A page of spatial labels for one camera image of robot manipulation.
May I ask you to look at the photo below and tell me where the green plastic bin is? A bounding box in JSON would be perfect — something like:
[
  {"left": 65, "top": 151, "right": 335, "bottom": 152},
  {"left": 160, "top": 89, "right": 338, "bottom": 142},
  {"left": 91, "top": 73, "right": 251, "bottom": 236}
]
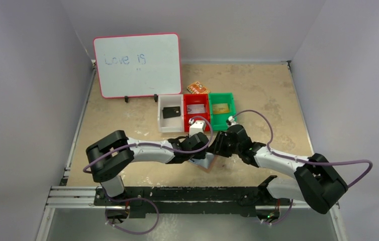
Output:
[{"left": 208, "top": 92, "right": 236, "bottom": 132}]

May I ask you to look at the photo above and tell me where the white plastic bin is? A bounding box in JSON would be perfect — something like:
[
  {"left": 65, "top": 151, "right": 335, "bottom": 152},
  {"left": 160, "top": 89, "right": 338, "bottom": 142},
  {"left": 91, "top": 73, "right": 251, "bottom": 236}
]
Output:
[{"left": 157, "top": 94, "right": 184, "bottom": 133}]

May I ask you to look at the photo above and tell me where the red plastic bin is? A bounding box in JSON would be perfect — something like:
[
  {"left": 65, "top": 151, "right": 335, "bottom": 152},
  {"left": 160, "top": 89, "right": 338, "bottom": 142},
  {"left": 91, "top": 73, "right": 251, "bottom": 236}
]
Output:
[{"left": 183, "top": 94, "right": 211, "bottom": 132}]

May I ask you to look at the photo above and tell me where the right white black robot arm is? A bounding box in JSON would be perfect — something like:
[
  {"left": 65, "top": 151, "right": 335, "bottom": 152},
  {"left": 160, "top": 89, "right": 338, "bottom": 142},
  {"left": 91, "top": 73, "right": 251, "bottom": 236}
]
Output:
[{"left": 209, "top": 125, "right": 348, "bottom": 214}]

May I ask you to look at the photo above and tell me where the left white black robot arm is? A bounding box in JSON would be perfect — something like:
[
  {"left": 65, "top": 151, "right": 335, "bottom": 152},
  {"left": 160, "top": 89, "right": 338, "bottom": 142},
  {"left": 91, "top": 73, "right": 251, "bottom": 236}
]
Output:
[{"left": 83, "top": 130, "right": 214, "bottom": 197}]

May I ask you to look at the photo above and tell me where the silver credit card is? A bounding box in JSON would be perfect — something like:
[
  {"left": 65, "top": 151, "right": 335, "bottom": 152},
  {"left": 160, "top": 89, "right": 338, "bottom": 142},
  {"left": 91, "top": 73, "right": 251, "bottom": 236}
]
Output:
[{"left": 186, "top": 104, "right": 206, "bottom": 114}]

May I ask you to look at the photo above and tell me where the gold credit card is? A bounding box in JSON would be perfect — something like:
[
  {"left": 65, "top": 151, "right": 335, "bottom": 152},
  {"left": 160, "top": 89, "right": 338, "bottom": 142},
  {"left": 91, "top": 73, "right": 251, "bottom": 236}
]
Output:
[{"left": 212, "top": 103, "right": 230, "bottom": 114}]

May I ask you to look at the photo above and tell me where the black credit card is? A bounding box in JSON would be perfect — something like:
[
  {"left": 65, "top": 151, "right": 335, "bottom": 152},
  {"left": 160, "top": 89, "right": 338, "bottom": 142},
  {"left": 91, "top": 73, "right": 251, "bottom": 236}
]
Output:
[{"left": 162, "top": 106, "right": 181, "bottom": 119}]

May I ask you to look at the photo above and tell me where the orange spiral notebook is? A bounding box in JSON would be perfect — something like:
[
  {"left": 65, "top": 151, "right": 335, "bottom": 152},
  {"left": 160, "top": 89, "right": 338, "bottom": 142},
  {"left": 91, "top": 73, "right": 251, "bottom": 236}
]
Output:
[{"left": 186, "top": 81, "right": 211, "bottom": 94}]

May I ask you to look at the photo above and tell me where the pink framed whiteboard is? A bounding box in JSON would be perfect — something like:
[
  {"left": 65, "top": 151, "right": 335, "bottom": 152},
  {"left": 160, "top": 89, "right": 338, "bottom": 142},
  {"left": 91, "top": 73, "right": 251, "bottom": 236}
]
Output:
[{"left": 93, "top": 33, "right": 182, "bottom": 98}]

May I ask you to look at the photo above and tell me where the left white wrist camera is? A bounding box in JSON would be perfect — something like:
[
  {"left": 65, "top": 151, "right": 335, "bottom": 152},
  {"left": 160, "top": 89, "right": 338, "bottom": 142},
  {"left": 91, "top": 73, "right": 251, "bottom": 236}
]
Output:
[{"left": 188, "top": 119, "right": 206, "bottom": 137}]

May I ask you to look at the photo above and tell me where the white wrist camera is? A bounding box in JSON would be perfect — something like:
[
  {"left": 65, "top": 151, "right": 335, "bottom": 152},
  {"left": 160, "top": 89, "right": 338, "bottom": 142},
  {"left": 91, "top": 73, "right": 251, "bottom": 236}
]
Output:
[
  {"left": 188, "top": 119, "right": 206, "bottom": 137},
  {"left": 226, "top": 116, "right": 238, "bottom": 127}
]

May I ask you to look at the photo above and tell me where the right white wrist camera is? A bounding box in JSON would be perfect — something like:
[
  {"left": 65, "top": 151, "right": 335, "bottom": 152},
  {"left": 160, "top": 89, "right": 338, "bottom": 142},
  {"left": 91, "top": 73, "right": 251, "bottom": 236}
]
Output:
[{"left": 226, "top": 116, "right": 238, "bottom": 127}]

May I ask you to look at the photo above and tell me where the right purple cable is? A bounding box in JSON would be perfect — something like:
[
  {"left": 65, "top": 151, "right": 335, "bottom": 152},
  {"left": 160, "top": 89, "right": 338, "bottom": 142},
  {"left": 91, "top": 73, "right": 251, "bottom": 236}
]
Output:
[{"left": 231, "top": 109, "right": 374, "bottom": 227}]

